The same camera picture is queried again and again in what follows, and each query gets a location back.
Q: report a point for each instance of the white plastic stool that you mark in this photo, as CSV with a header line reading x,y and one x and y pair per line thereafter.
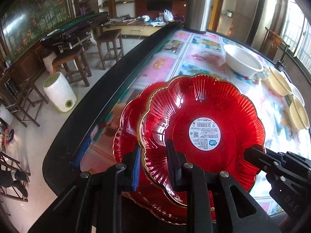
x,y
48,60

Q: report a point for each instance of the black table clamp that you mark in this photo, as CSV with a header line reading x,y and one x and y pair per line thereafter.
x,y
280,64

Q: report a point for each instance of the white disposable plate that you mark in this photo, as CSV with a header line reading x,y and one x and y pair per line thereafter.
x,y
298,94

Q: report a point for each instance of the white plastic bucket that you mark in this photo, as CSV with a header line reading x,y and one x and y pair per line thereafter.
x,y
59,92

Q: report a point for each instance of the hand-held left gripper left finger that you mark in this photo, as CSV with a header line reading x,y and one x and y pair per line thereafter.
x,y
128,165

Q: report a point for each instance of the white plastic bag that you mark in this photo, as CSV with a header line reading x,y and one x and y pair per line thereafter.
x,y
168,15

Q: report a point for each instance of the red scalloped glass plate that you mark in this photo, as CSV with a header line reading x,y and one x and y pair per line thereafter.
x,y
201,102
126,131

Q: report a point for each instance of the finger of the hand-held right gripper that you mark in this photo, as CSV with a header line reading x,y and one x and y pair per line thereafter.
x,y
255,154

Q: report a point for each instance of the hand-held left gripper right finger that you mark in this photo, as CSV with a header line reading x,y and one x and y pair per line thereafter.
x,y
173,165

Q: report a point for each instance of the window with metal grille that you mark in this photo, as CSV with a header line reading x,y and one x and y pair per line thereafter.
x,y
296,29

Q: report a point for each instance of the dark wooden chair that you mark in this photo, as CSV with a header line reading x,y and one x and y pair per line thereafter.
x,y
14,97

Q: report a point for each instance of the white disposable bowl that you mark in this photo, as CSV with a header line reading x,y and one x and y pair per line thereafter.
x,y
240,58

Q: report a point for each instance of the green mahjong table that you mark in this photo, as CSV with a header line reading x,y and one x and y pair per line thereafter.
x,y
73,28

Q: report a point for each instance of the flower wall painting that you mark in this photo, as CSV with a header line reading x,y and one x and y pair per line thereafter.
x,y
34,14

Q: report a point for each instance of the printed fruit tablecloth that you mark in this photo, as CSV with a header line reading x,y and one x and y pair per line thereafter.
x,y
167,60

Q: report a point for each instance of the yellow wooden pillar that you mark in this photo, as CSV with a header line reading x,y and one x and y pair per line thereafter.
x,y
220,4

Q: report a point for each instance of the wooden armchair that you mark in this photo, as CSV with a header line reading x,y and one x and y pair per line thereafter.
x,y
274,43

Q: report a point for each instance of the wooden stool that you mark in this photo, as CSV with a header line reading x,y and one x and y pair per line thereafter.
x,y
109,37
70,57

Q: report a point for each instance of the cream disposable bowl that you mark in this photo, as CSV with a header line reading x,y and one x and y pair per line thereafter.
x,y
298,114
279,81

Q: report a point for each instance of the stainless steel refrigerator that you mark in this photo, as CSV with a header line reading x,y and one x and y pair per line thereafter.
x,y
260,14

